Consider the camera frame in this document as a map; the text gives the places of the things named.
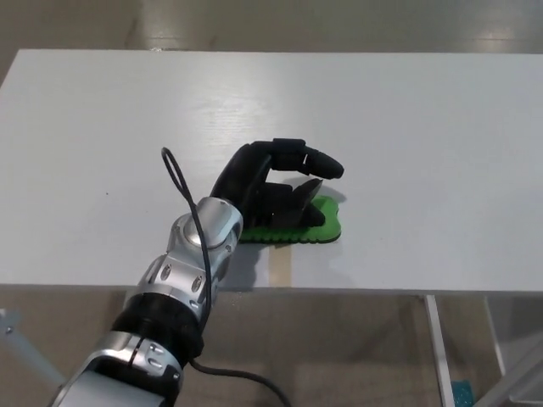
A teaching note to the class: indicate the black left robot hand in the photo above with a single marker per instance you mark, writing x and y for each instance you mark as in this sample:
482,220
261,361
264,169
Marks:
244,178

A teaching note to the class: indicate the green whiteboard eraser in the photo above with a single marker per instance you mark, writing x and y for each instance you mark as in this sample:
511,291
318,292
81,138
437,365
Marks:
328,220

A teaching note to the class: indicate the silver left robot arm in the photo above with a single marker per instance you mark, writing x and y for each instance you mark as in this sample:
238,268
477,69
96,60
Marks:
182,271

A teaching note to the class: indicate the beige masking tape strip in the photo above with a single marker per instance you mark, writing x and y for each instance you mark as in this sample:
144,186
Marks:
281,267

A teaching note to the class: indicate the white table leg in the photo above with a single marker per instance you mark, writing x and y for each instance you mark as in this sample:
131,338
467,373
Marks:
495,339
437,347

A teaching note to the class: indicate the teal patterned object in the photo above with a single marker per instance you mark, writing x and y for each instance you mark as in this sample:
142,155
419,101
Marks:
462,394

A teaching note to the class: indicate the grey metal frame bar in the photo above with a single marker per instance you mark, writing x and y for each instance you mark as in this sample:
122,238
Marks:
25,347

